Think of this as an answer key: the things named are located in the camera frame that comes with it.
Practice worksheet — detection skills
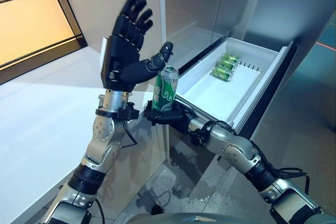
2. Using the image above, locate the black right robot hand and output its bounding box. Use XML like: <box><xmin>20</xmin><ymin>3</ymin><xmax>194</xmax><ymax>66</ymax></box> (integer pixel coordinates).
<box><xmin>143</xmin><ymin>100</ymin><xmax>197</xmax><ymax>133</ymax></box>

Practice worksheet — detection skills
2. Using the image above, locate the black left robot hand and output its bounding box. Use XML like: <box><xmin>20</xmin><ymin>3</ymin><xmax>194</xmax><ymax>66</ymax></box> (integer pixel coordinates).
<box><xmin>101</xmin><ymin>0</ymin><xmax>174</xmax><ymax>93</ymax></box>

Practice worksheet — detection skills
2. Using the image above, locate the tall green beer can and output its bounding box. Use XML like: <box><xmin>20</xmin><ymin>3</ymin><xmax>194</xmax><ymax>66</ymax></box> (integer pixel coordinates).
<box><xmin>151</xmin><ymin>65</ymin><xmax>181</xmax><ymax>113</ymax></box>

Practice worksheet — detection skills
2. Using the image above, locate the white fridge drawer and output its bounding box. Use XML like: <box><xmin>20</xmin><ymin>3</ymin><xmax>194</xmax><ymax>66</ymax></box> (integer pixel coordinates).
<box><xmin>167</xmin><ymin>37</ymin><xmax>299</xmax><ymax>169</ymax></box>

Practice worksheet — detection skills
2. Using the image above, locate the stainless steel fridge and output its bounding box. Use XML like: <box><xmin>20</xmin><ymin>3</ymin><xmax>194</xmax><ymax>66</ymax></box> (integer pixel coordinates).
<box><xmin>159</xmin><ymin>0</ymin><xmax>336</xmax><ymax>170</ymax></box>

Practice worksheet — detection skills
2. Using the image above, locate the tall white cabinet panel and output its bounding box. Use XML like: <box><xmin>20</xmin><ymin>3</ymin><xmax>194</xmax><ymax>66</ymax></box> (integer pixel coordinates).
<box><xmin>56</xmin><ymin>0</ymin><xmax>172</xmax><ymax>164</ymax></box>

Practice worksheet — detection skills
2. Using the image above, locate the small green drink can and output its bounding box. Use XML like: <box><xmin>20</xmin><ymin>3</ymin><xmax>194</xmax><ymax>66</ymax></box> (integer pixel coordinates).
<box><xmin>223</xmin><ymin>54</ymin><xmax>241</xmax><ymax>63</ymax></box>
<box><xmin>217</xmin><ymin>59</ymin><xmax>238</xmax><ymax>71</ymax></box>
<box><xmin>212</xmin><ymin>66</ymin><xmax>235</xmax><ymax>82</ymax></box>

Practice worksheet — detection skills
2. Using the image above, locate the grey robot torso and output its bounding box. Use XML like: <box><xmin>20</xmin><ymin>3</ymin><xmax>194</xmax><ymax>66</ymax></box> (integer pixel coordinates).
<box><xmin>123</xmin><ymin>209</ymin><xmax>237</xmax><ymax>224</ymax></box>

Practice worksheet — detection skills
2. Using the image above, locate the white counter cabinet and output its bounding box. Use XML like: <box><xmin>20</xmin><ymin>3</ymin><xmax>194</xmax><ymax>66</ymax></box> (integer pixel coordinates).
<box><xmin>0</xmin><ymin>47</ymin><xmax>169</xmax><ymax>209</ymax></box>

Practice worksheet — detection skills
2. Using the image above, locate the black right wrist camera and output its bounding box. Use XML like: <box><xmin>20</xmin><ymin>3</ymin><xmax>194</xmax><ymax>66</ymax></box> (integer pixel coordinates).
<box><xmin>190</xmin><ymin>127</ymin><xmax>211</xmax><ymax>148</ymax></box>

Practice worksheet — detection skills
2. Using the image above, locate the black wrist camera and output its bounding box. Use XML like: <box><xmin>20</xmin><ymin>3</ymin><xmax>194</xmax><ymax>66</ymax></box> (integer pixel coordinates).
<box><xmin>116</xmin><ymin>101</ymin><xmax>140</xmax><ymax>121</ymax></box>
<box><xmin>190</xmin><ymin>127</ymin><xmax>211</xmax><ymax>148</ymax></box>

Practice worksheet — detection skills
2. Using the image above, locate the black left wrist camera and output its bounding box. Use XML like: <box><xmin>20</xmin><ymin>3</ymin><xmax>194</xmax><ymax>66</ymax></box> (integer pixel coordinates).
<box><xmin>116</xmin><ymin>101</ymin><xmax>140</xmax><ymax>121</ymax></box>

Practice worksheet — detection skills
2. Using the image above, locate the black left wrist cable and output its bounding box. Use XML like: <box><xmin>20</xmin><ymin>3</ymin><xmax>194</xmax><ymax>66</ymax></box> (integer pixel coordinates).
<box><xmin>122</xmin><ymin>120</ymin><xmax>138</xmax><ymax>148</ymax></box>

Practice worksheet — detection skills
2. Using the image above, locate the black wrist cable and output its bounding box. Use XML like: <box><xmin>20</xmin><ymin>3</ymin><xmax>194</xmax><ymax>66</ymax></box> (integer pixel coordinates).
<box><xmin>122</xmin><ymin>120</ymin><xmax>138</xmax><ymax>148</ymax></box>
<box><xmin>203</xmin><ymin>120</ymin><xmax>310</xmax><ymax>204</ymax></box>

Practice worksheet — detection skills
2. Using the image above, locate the amber window with dark frame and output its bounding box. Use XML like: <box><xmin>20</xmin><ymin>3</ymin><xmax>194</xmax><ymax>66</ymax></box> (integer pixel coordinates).
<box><xmin>0</xmin><ymin>0</ymin><xmax>85</xmax><ymax>86</ymax></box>

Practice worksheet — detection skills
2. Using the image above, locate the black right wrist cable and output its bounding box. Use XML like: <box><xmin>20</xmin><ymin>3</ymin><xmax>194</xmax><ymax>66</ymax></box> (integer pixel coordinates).
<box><xmin>203</xmin><ymin>120</ymin><xmax>310</xmax><ymax>204</ymax></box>

